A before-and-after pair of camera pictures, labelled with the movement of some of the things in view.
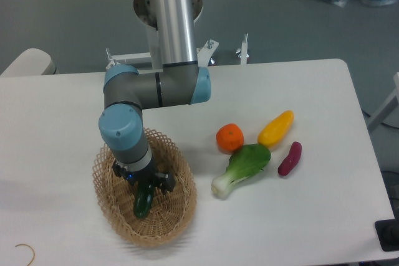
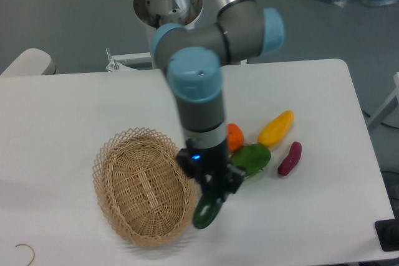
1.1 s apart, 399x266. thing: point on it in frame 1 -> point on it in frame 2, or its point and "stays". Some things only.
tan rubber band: [33, 255] stays
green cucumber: [143, 198] -> [206, 209]
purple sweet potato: [292, 160] stays
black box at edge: [388, 232] stays
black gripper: [162, 179] -> [211, 167]
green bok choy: [245, 161] stays
